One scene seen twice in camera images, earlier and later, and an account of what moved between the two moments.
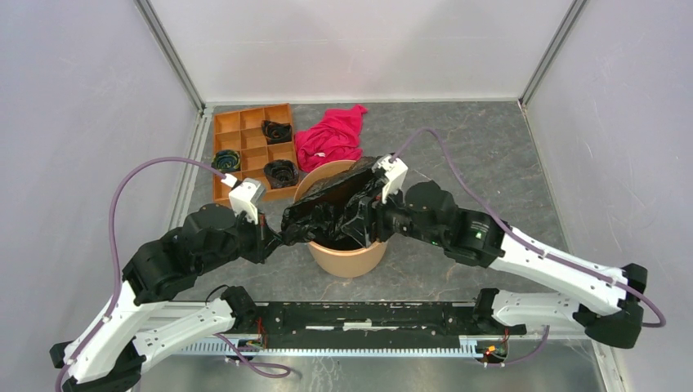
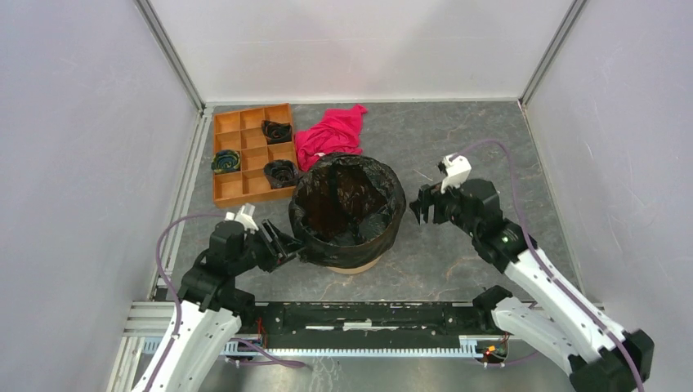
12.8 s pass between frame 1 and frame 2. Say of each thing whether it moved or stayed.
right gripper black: moved
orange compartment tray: stayed
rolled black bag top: stayed
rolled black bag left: stayed
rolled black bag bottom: stayed
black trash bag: moved
